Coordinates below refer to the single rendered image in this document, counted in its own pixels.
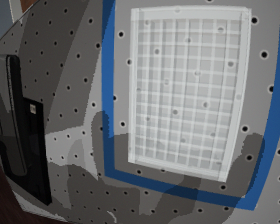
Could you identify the grey perforated base plate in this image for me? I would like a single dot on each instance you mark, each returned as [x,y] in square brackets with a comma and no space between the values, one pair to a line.
[59,44]

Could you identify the blue tape outline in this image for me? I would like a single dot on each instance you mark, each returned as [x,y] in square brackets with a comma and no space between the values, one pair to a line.
[265,157]

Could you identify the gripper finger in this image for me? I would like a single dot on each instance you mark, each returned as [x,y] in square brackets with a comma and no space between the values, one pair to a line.
[13,125]

